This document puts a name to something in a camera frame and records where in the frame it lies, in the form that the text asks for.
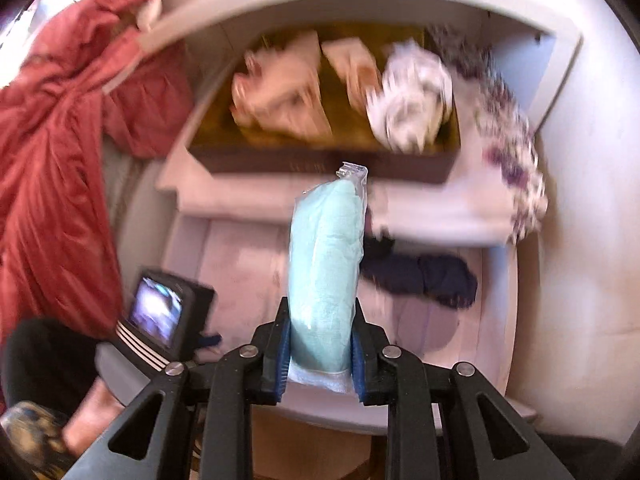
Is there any person's left forearm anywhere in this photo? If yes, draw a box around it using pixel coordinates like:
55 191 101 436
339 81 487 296
2 316 128 456

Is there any light blue packaged cloth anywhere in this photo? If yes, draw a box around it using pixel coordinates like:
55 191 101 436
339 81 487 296
287 161 370 393

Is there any white printed paper liner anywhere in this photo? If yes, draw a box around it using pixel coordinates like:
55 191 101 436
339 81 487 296
172 217 506 361

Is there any navy underwear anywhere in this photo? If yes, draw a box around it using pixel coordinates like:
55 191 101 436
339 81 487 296
362 250 478 311

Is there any white blanket controller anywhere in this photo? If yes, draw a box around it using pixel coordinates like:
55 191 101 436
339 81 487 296
136 0 164 30

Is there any beige garment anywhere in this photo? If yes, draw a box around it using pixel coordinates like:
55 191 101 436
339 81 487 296
320 37 382 116
272 30 333 141

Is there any white embroidered floral cloth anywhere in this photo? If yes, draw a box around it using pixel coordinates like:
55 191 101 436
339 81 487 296
177 24 549 248

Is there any red blanket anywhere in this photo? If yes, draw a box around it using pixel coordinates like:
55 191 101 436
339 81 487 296
0 25 196 356

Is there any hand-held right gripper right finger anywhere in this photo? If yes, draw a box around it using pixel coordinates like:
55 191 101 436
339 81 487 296
350 297 576 480

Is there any dark patterned cloth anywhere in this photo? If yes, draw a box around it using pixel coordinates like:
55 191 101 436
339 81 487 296
0 400 68 476

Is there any lavender cloth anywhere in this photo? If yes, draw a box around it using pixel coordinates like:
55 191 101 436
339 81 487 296
390 302 463 356

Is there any black cloth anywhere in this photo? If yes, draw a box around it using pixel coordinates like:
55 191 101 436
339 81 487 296
361 207 398 261

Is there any pink floral cloth bundle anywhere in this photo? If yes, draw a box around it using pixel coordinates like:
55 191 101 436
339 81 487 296
231 72 291 128
244 47 287 86

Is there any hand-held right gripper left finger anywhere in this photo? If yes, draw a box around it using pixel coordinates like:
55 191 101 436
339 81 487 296
65 296 293 480

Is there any brown tin box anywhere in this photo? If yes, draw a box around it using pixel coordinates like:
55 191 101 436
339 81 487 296
187 22 463 187

